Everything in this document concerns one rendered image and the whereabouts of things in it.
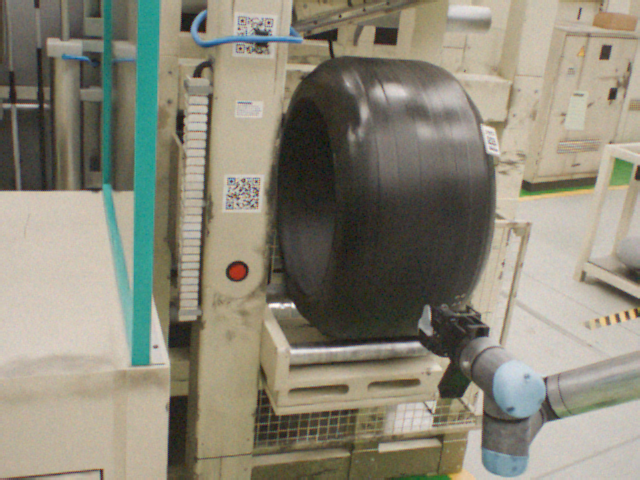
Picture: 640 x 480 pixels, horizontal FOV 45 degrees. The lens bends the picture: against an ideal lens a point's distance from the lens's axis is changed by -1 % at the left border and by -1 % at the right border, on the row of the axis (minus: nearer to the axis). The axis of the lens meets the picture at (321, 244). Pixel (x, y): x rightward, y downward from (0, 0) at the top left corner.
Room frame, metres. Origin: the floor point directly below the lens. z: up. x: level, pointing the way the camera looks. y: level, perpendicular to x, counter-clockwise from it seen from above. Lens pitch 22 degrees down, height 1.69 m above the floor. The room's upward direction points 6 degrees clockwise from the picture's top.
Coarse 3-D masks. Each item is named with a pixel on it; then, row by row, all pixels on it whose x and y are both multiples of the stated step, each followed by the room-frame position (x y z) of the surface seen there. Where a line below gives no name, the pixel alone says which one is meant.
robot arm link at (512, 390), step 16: (480, 352) 1.11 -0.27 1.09; (496, 352) 1.09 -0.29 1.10; (480, 368) 1.08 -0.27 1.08; (496, 368) 1.05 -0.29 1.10; (512, 368) 1.04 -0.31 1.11; (528, 368) 1.04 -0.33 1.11; (480, 384) 1.07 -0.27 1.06; (496, 384) 1.03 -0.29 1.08; (512, 384) 1.01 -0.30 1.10; (528, 384) 1.01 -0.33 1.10; (544, 384) 1.03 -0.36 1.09; (496, 400) 1.02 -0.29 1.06; (512, 400) 1.00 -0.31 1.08; (528, 400) 1.01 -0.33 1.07; (496, 416) 1.03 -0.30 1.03; (512, 416) 1.01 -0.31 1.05; (528, 416) 1.01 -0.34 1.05
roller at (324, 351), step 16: (400, 336) 1.46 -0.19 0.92; (416, 336) 1.47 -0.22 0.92; (304, 352) 1.36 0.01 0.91; (320, 352) 1.37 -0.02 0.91; (336, 352) 1.38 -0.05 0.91; (352, 352) 1.39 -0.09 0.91; (368, 352) 1.41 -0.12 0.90; (384, 352) 1.42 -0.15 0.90; (400, 352) 1.43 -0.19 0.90; (416, 352) 1.44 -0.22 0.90
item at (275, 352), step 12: (264, 324) 1.40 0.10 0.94; (276, 324) 1.40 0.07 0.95; (264, 336) 1.39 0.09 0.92; (276, 336) 1.35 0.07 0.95; (264, 348) 1.38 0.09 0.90; (276, 348) 1.31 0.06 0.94; (288, 348) 1.31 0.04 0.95; (264, 360) 1.38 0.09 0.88; (276, 360) 1.30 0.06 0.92; (288, 360) 1.31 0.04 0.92; (276, 372) 1.30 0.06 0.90; (288, 372) 1.31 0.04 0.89; (276, 384) 1.30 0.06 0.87
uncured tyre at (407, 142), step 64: (320, 64) 1.61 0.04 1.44; (384, 64) 1.52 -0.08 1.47; (320, 128) 1.80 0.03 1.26; (384, 128) 1.35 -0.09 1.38; (448, 128) 1.39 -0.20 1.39; (320, 192) 1.80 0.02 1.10; (384, 192) 1.29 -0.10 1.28; (448, 192) 1.32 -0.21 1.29; (320, 256) 1.72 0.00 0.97; (384, 256) 1.27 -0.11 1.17; (448, 256) 1.31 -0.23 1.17; (320, 320) 1.38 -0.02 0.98; (384, 320) 1.32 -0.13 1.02
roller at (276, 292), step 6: (276, 282) 1.66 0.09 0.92; (282, 282) 1.66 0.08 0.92; (270, 288) 1.63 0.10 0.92; (276, 288) 1.63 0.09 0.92; (282, 288) 1.64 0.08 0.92; (270, 294) 1.62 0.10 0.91; (276, 294) 1.63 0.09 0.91; (282, 294) 1.63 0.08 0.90; (288, 294) 1.64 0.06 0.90; (270, 300) 1.63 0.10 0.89; (276, 300) 1.63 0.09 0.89; (282, 300) 1.64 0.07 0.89; (288, 300) 1.64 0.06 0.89
